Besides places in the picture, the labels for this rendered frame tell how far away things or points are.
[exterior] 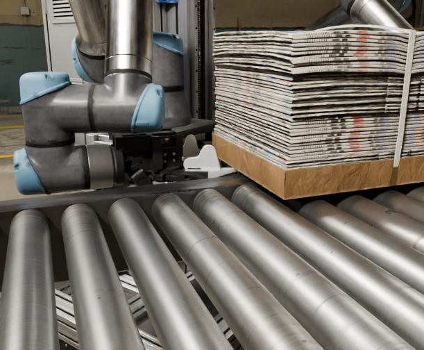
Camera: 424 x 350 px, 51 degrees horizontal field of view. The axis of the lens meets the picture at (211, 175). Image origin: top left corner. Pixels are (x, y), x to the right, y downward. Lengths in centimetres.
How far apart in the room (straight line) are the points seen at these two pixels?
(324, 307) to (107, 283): 20
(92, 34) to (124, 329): 80
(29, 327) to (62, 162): 38
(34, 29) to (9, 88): 96
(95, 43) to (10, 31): 640
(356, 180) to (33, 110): 49
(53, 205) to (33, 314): 27
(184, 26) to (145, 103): 69
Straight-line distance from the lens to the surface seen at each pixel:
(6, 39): 748
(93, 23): 106
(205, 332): 37
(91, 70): 115
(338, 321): 40
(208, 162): 77
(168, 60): 112
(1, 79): 750
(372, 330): 39
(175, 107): 112
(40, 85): 72
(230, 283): 44
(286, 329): 38
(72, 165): 74
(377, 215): 64
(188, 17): 136
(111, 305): 41
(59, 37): 160
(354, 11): 123
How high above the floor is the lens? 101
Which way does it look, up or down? 16 degrees down
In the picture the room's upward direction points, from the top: straight up
